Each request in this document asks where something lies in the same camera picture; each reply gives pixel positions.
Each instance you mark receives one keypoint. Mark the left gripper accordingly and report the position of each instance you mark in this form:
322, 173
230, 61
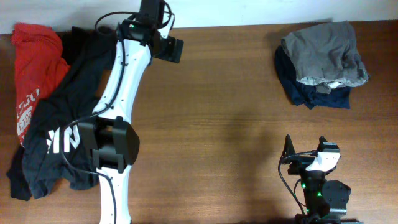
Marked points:
169, 53

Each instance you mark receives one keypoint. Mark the grey shorts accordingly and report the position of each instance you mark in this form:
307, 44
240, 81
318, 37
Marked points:
326, 56

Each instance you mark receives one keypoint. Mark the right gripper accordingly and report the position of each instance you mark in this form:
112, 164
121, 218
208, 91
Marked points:
300, 163

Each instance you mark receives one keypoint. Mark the navy blue folded garment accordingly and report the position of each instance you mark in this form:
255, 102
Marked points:
300, 94

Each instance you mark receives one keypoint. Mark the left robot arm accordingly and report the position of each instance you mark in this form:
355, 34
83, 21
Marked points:
111, 142

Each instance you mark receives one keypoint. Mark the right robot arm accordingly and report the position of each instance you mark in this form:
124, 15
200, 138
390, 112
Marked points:
320, 201

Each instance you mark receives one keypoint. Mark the red t-shirt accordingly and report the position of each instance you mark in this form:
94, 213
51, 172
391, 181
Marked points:
39, 68

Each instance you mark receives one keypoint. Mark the black printed t-shirt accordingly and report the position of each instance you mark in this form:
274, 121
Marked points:
52, 148

